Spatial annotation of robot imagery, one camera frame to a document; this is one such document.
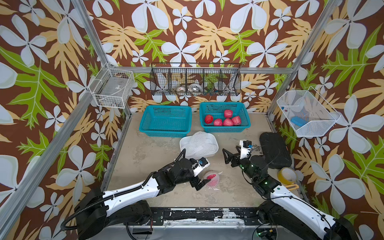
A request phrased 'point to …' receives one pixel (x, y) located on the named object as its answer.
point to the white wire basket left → (113, 87)
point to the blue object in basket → (298, 121)
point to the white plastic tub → (184, 142)
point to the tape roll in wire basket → (180, 89)
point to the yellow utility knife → (292, 187)
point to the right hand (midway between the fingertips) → (228, 148)
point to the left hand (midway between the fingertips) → (205, 168)
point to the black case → (274, 150)
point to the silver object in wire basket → (195, 87)
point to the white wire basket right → (309, 114)
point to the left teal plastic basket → (166, 121)
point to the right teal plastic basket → (216, 110)
